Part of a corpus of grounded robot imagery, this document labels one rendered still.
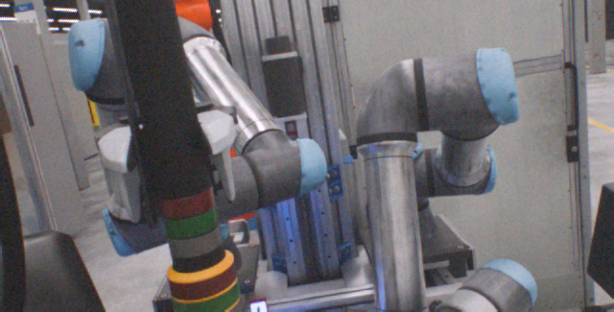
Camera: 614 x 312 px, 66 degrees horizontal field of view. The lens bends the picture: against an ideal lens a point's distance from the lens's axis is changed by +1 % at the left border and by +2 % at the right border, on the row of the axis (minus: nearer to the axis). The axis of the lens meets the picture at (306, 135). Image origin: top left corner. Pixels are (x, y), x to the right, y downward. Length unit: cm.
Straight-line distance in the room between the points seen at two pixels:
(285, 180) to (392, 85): 23
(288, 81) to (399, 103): 48
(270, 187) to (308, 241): 67
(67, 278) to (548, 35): 228
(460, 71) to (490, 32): 162
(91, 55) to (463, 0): 176
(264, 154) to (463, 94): 30
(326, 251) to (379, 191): 56
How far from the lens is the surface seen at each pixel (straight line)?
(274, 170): 60
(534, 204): 259
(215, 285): 31
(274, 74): 113
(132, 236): 109
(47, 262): 44
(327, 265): 127
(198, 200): 29
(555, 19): 249
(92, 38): 85
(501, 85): 72
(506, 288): 68
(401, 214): 71
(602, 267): 97
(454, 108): 72
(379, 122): 71
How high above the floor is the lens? 155
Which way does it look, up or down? 11 degrees down
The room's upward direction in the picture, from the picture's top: 9 degrees counter-clockwise
